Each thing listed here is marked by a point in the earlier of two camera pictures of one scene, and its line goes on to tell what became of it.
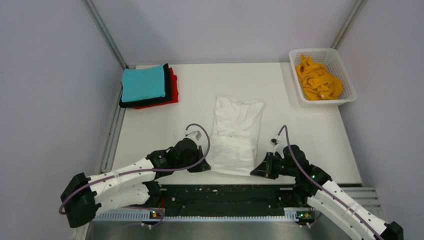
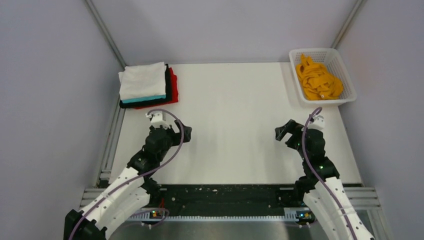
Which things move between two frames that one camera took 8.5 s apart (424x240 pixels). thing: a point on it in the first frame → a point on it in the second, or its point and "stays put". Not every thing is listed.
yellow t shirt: x=318 y=84 stays put
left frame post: x=94 y=13 stays put
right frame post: x=355 y=9 stays put
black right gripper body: x=275 y=166 → x=295 y=141
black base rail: x=223 y=196 stays put
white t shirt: x=233 y=146 → x=142 y=80
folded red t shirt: x=173 y=79 stays put
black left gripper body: x=195 y=156 → x=173 y=138
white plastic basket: x=321 y=76 stays put
